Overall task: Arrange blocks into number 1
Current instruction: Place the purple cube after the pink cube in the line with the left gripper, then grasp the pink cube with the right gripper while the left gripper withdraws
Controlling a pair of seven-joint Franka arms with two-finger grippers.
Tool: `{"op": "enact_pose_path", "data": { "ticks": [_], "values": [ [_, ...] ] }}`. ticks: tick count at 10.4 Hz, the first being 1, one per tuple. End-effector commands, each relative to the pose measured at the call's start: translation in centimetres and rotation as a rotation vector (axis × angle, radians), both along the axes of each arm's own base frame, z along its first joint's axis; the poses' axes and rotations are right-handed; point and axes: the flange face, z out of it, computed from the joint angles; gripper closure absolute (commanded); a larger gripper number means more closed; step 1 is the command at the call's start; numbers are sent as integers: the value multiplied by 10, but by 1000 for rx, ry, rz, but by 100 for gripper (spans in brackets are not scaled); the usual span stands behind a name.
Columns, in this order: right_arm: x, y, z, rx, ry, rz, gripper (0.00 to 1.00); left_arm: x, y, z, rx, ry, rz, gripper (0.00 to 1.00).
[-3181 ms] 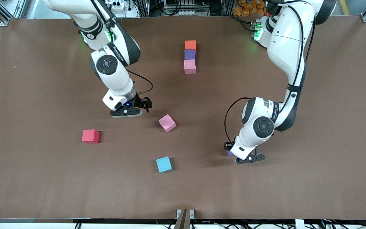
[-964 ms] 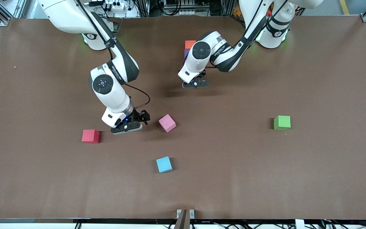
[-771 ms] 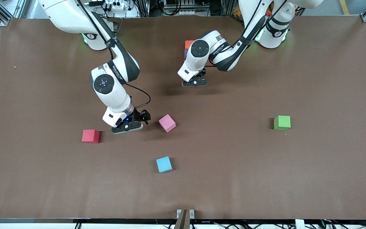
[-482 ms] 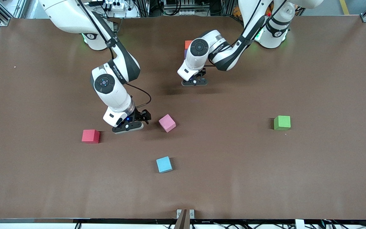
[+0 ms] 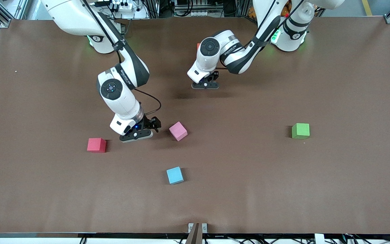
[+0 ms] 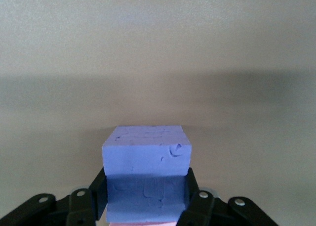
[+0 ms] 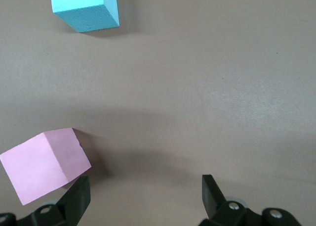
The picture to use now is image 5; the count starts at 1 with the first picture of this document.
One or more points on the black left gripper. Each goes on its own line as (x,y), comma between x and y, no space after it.
(212,76)

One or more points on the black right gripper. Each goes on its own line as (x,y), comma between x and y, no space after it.
(148,122)

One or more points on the pink foam block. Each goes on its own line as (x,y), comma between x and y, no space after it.
(178,131)

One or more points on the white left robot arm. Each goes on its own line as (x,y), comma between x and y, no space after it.
(212,47)

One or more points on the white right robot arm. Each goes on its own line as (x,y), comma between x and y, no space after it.
(113,89)

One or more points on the blue foam block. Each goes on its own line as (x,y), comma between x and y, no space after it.
(175,175)

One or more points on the red foam block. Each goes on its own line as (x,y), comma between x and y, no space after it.
(96,145)

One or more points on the grey equipment rack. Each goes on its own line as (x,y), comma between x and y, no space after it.
(191,13)

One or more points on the orange snack bag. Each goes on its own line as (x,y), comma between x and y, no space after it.
(284,12)

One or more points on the green foam block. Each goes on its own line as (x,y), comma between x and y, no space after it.
(300,130)

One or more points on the white power strip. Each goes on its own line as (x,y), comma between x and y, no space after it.
(122,5)

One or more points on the silver metal bracket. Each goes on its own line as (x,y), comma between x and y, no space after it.
(190,227)

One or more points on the brown post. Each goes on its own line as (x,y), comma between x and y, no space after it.
(195,237)

